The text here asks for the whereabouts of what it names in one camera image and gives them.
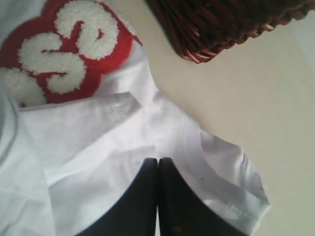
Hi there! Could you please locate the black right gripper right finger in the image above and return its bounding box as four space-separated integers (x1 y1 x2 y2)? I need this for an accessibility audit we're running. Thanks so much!
158 158 243 236

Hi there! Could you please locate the white t-shirt with red lettering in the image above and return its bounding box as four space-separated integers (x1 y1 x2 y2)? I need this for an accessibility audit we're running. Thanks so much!
0 0 270 236

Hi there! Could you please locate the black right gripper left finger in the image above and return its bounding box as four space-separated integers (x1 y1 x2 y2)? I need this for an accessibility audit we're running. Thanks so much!
78 158 158 236

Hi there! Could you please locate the dark brown wicker basket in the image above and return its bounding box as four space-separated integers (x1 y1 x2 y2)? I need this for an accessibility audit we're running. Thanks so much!
147 0 315 64

